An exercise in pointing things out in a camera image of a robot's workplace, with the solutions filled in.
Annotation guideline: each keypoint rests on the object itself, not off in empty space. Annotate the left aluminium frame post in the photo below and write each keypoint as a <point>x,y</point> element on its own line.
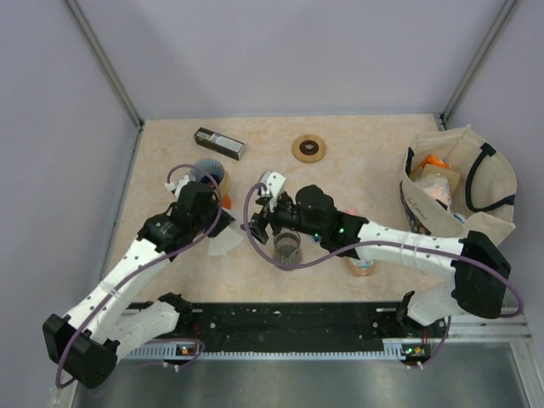
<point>102,60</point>

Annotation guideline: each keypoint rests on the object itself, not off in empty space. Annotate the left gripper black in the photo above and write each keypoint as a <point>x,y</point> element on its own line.
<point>227,220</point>

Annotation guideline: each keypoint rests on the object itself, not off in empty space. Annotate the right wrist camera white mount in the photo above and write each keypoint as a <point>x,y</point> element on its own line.
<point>272,187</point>

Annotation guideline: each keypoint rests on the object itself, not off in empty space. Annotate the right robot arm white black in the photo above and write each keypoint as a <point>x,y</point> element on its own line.
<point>474,273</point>

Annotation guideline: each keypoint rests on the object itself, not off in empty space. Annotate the wooden ring dripper holder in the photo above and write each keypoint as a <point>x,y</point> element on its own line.
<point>225,184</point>

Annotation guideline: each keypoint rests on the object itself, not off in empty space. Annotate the grey cable duct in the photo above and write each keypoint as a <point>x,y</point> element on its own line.
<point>181,351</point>

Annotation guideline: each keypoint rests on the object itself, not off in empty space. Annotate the white paper coffee filter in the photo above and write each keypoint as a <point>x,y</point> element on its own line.
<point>226,241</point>

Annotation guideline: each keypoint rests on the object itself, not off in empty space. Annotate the black rectangular box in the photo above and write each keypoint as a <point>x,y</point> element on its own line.
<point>222,144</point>

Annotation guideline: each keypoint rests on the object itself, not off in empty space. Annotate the glass flask carafe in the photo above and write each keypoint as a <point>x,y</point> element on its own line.
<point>287,249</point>

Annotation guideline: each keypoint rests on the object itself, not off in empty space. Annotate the orange glass carafe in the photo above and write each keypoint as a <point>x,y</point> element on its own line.
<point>226,202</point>

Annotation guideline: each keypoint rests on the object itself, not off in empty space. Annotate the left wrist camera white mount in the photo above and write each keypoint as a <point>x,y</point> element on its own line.
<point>180,185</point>

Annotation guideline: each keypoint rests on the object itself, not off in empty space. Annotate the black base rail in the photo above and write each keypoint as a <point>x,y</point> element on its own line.
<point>301,327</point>

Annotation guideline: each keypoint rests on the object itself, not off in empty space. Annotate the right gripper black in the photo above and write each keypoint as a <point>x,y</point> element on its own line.
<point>258,228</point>

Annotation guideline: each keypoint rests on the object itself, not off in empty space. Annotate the orange soap bottle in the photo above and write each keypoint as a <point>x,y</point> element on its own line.
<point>359,267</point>

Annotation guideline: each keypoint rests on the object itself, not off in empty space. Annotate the beige tote bag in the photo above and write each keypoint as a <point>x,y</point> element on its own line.
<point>483,200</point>

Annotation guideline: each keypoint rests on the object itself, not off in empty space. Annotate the orange capped bottle in bag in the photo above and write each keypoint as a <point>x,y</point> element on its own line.
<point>434,161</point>

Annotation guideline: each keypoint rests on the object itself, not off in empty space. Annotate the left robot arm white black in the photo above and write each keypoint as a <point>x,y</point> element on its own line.
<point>89,340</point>

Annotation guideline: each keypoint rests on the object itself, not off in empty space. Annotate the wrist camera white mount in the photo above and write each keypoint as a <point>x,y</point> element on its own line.
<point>272,187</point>
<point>180,185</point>

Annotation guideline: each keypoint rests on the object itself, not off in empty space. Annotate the right aluminium frame post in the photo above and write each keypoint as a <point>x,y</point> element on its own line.
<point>491,38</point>

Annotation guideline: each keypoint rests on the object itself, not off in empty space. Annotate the aluminium frame post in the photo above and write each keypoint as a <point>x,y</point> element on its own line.
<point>491,38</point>
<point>102,60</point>

